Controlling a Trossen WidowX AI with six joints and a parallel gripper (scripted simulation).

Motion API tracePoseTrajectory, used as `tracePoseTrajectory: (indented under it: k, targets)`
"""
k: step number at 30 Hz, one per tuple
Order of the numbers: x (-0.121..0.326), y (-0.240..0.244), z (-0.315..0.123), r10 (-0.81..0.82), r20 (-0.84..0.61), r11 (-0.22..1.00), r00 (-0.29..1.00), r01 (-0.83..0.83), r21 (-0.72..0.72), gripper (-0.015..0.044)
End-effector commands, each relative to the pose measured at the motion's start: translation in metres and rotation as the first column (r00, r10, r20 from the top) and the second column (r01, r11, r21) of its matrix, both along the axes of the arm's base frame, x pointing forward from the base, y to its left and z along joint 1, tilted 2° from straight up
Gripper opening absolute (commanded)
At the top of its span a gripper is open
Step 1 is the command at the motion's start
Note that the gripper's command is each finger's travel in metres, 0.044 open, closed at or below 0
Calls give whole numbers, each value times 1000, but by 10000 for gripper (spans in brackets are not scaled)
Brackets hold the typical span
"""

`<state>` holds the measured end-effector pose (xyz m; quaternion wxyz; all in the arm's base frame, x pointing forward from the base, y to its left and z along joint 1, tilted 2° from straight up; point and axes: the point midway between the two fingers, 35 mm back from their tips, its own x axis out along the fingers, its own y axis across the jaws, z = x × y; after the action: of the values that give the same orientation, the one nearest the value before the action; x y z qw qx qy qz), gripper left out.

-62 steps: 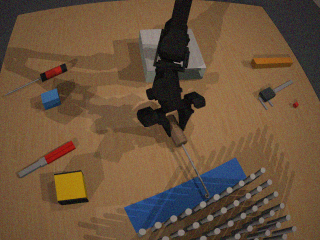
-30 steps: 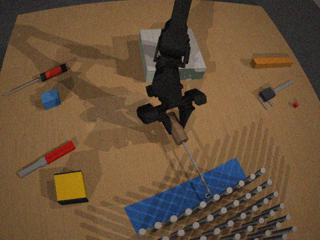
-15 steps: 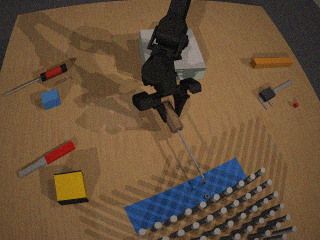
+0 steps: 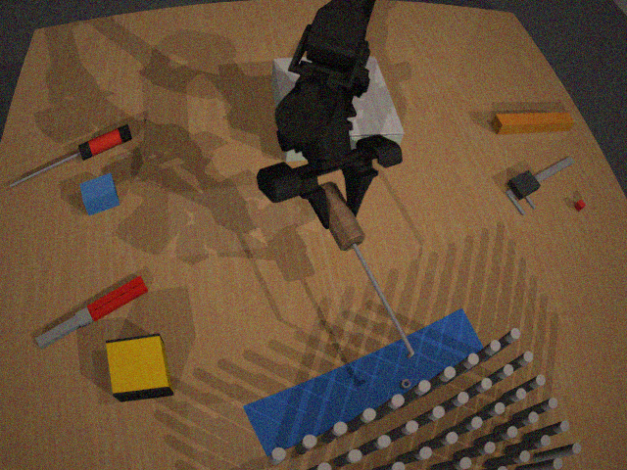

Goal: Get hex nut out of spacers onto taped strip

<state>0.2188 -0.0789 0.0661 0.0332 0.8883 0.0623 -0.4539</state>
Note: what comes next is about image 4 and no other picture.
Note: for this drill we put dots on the red and black screwdriver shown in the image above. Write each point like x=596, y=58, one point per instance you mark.
x=91, y=148

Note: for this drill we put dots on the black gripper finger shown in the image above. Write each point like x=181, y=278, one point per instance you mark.
x=356, y=186
x=317, y=199

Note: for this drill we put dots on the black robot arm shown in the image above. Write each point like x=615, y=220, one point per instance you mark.
x=336, y=45

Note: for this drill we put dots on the orange rectangular block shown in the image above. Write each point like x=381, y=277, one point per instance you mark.
x=528, y=123

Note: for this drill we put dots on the blue block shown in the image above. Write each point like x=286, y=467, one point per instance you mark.
x=99, y=194

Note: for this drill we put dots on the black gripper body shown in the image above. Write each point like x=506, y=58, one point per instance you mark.
x=328, y=153

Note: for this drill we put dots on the blue taped strip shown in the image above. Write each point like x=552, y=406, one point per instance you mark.
x=339, y=395

